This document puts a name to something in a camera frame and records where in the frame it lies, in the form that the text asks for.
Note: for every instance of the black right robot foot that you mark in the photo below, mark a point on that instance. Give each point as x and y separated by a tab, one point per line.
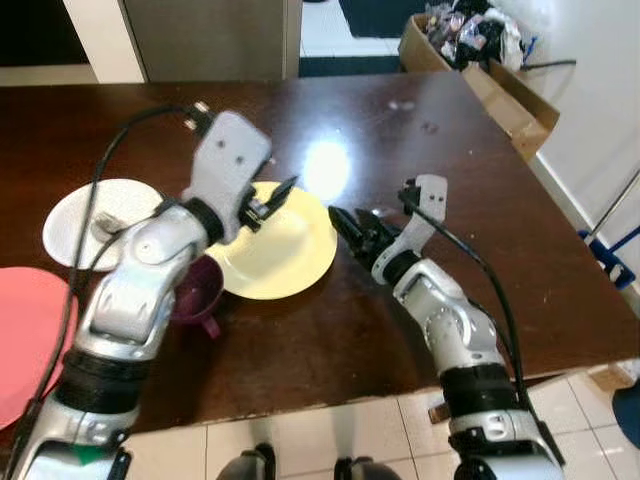
365	468

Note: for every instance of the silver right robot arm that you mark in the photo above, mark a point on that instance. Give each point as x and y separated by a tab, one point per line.
455	330

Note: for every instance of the white plate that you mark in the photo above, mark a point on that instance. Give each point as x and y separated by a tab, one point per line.
80	225

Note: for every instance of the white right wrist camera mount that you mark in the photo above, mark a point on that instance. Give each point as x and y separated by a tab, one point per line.
425	215

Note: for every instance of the black robot foot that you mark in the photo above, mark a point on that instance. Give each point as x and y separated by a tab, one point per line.
365	468
248	464

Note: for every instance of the brown cardboard box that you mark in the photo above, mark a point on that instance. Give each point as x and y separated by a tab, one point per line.
515	110

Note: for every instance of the black left robot foot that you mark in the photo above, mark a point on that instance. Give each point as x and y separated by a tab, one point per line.
248	464

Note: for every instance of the pink plate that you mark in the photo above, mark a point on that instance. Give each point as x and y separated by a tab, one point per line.
25	340

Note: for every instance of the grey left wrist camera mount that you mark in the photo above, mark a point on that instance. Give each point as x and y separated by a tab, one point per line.
228	155

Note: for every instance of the rubbish bags pile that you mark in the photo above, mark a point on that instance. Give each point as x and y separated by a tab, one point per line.
475	35

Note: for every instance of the yellow plate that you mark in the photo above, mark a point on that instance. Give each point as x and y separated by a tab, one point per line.
285	250

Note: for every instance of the purple cup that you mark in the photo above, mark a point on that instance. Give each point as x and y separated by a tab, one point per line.
198	290

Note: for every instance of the black floor mat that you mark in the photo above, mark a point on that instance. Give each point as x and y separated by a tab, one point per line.
380	15

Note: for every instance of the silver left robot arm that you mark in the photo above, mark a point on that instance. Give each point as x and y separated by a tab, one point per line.
140	280

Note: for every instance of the blue and white mop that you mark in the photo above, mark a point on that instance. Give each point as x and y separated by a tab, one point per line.
605	250

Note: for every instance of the blue bucket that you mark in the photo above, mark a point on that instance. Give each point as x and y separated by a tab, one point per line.
628	415

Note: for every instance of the grey metal door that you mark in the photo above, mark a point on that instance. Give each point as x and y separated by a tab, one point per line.
210	40

